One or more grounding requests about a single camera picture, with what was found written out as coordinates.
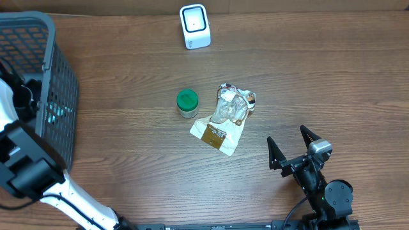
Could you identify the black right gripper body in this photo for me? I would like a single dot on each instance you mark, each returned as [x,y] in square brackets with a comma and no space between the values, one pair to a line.
[309,181]

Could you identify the beige clear snack bag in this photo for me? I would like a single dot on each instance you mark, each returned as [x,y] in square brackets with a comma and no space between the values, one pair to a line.
[222,130]

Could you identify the white barcode scanner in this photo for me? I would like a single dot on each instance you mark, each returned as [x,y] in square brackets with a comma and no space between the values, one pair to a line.
[195,26]

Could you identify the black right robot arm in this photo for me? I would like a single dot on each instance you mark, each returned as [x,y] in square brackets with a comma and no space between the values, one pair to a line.
[326,205]

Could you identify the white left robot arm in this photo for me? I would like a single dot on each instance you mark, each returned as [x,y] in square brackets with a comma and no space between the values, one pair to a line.
[31,168]

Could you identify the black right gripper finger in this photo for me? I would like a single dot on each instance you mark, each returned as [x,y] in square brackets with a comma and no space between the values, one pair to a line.
[309,137]
[276,157]

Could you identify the dark grey plastic basket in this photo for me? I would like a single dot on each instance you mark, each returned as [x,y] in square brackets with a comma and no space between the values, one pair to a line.
[28,42]

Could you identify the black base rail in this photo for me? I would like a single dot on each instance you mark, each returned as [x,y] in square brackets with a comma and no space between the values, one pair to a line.
[223,227]

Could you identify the green lid jar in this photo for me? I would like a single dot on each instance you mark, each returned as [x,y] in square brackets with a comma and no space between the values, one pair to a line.
[187,103]

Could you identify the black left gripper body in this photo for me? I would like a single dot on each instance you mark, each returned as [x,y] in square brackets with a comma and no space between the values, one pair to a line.
[27,94]

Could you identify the light teal wrapper pack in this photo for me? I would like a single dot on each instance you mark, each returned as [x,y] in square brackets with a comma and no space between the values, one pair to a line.
[58,112]

